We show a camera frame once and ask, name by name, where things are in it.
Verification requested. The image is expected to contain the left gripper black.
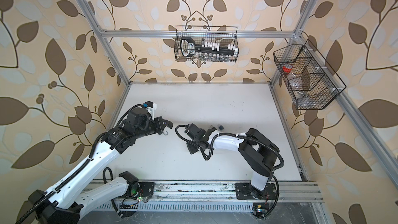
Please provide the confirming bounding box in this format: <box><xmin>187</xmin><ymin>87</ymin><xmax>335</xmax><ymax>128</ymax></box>
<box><xmin>134</xmin><ymin>116</ymin><xmax>170</xmax><ymax>141</ymax></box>

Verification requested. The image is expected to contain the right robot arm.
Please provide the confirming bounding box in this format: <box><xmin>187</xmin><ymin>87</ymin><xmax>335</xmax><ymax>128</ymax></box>
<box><xmin>175</xmin><ymin>123</ymin><xmax>285</xmax><ymax>200</ymax></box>

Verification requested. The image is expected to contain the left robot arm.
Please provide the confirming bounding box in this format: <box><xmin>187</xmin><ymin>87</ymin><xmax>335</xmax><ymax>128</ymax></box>
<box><xmin>16</xmin><ymin>102</ymin><xmax>173</xmax><ymax>224</ymax></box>

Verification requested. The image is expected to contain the black tool rack with sockets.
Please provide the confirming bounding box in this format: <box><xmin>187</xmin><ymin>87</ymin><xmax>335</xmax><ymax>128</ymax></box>
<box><xmin>179</xmin><ymin>37</ymin><xmax>239</xmax><ymax>59</ymax></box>

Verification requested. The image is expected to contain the red cap in basket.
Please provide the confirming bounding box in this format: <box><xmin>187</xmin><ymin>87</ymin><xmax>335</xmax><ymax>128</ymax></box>
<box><xmin>282</xmin><ymin>63</ymin><xmax>293</xmax><ymax>74</ymax></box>

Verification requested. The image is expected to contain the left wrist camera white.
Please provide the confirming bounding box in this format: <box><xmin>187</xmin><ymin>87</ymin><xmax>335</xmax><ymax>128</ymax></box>
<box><xmin>143</xmin><ymin>101</ymin><xmax>157</xmax><ymax>120</ymax></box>

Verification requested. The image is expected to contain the back wire basket black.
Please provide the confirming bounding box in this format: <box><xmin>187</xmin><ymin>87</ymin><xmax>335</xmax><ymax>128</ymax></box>
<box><xmin>174</xmin><ymin>24</ymin><xmax>239</xmax><ymax>63</ymax></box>

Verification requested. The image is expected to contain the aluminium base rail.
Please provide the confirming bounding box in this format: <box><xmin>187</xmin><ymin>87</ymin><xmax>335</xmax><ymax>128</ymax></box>
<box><xmin>71</xmin><ymin>179</ymin><xmax>324</xmax><ymax>213</ymax></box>

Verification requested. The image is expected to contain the side wire basket black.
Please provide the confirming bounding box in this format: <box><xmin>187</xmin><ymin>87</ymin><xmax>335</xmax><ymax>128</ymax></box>
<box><xmin>273</xmin><ymin>40</ymin><xmax>346</xmax><ymax>110</ymax></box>

